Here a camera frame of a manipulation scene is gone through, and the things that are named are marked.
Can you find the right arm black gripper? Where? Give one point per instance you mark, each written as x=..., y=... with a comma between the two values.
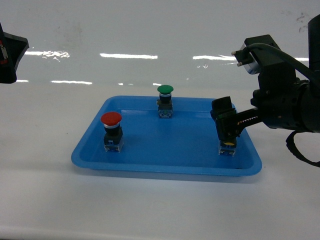
x=277, y=104

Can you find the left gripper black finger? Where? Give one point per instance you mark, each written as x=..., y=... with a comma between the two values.
x=12, y=49

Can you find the yellow mushroom push button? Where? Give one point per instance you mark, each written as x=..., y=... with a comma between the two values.
x=227, y=147

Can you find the red mushroom push button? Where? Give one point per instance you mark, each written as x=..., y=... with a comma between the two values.
x=113, y=138

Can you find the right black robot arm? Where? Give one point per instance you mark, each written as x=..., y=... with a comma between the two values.
x=310, y=104

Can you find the green mushroom push button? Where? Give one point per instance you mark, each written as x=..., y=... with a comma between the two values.
x=165, y=105

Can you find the blue plastic tray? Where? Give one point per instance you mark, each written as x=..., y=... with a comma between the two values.
x=185, y=145

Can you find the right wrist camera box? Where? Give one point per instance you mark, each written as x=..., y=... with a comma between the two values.
x=257, y=58

